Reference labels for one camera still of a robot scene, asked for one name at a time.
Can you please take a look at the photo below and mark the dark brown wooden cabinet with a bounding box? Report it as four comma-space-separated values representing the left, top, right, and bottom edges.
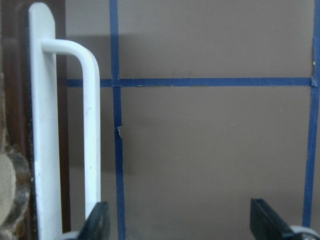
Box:
0, 0, 71, 233

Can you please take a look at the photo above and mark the white drawer handle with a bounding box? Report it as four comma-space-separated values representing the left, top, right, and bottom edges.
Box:
28, 2, 101, 240

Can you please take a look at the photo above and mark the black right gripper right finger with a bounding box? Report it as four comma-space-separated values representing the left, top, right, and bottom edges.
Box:
250, 198, 295, 240

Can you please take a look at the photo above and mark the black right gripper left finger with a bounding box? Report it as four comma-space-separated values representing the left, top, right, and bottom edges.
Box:
77, 201, 111, 240

